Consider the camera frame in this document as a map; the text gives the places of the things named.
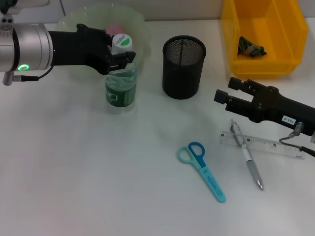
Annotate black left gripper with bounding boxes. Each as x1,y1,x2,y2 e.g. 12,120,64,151
48,24,137,75

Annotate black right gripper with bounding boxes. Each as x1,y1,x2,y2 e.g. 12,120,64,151
213,77,315,136

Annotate water bottle green label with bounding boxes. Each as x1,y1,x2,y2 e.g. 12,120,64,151
105,33,138,108

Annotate green plastic wrapper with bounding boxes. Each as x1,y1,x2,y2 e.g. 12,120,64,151
237,36,268,59

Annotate blue scissors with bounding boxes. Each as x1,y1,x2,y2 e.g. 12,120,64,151
177,141,226,204

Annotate translucent green fruit plate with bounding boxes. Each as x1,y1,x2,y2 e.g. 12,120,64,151
55,2,151,77

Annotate black mesh pen holder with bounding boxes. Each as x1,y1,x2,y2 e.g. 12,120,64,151
162,35,207,100

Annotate clear plastic ruler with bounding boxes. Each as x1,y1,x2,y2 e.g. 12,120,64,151
220,130,306,160

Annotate white grey pen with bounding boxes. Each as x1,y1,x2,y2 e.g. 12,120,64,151
230,118,265,191

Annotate yellow plastic bin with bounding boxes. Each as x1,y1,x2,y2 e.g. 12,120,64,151
220,0,310,80

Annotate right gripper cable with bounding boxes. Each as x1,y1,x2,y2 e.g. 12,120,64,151
279,121,315,157

